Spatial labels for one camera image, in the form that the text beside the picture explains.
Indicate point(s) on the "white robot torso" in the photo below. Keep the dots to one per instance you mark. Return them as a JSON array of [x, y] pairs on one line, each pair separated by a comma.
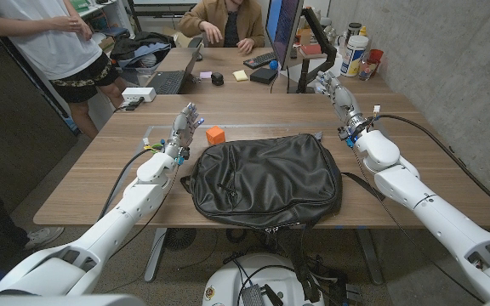
[[228, 285]]

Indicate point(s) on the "white shelf unit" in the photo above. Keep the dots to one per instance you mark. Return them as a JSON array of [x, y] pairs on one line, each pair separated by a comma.
[[119, 17]]

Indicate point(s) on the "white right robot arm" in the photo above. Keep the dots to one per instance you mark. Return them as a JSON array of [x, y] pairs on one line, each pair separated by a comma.
[[402, 183]]

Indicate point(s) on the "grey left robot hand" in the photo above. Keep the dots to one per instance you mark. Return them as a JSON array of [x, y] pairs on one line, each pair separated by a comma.
[[181, 129]]

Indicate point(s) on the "blue ball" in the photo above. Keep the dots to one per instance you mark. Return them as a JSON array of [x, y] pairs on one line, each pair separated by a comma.
[[274, 65]]

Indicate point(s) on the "dark brown panel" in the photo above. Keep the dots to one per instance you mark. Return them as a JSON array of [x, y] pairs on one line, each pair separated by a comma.
[[11, 127]]

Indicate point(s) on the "red book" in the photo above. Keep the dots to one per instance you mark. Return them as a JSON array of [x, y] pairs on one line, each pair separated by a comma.
[[311, 49]]

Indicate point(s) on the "white desk riser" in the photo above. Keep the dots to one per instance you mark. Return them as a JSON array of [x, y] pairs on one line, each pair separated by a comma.
[[292, 76]]

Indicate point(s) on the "yellow sticky note pad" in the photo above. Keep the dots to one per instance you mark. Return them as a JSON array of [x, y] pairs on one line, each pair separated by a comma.
[[240, 75]]

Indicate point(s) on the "yellow bottle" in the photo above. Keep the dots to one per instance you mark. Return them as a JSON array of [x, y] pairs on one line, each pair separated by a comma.
[[363, 31]]

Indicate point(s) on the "computer monitor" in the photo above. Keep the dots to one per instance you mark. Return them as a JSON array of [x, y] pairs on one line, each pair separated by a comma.
[[285, 25]]

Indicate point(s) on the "black keyboard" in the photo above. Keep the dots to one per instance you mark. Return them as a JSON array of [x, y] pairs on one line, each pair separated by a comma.
[[260, 60]]

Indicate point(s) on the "black bag with clothes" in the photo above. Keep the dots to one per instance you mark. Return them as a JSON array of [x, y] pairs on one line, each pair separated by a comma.
[[140, 44]]

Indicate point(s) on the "orange block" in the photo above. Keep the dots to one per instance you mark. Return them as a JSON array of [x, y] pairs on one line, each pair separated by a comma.
[[215, 136]]

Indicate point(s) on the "red cup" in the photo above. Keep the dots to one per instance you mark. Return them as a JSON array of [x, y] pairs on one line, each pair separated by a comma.
[[376, 55]]

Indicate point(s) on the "small black box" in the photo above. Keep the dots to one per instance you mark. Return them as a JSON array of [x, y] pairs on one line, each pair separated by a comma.
[[263, 75]]

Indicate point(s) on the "jar with black lid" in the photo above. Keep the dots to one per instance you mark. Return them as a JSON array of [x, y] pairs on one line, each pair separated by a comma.
[[354, 29]]

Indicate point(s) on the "black laptop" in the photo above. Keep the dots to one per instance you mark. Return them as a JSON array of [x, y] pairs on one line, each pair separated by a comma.
[[170, 83]]

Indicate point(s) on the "person in dark trousers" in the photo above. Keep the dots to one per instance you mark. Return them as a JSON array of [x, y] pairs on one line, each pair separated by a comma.
[[43, 236]]

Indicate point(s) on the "seated person in brown jacket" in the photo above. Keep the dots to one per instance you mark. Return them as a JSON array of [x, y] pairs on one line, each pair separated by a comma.
[[251, 17]]

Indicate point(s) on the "black leather backpack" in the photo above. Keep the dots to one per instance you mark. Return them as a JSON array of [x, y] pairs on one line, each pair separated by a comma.
[[266, 178]]

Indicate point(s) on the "small black round device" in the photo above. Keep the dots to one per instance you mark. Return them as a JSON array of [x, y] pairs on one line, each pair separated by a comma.
[[217, 78]]

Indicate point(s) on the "black plug adapter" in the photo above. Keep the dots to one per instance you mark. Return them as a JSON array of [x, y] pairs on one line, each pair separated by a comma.
[[136, 103]]

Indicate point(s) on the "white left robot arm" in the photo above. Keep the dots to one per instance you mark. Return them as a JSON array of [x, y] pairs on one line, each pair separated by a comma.
[[136, 200]]

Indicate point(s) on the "clear glass cup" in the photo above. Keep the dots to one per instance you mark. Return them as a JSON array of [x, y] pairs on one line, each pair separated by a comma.
[[366, 70]]

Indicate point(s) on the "black round fan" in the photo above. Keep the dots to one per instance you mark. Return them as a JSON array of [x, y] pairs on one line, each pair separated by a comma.
[[180, 239]]

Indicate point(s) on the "grey table leg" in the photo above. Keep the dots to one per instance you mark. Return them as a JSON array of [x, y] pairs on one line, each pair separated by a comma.
[[370, 255], [155, 255]]

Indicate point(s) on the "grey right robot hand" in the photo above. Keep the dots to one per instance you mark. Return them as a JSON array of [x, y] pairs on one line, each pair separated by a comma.
[[343, 100]]

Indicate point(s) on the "white wipes canister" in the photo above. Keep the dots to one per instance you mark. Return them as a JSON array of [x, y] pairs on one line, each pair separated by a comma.
[[353, 57]]

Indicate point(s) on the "white power strip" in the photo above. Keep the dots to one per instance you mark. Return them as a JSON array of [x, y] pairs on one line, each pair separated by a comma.
[[138, 93]]

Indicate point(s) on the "standing person in white t-shirt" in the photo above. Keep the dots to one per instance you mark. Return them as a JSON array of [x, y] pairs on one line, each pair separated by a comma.
[[49, 42]]

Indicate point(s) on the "purple sticky notes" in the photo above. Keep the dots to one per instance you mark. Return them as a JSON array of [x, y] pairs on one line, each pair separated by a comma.
[[206, 75]]

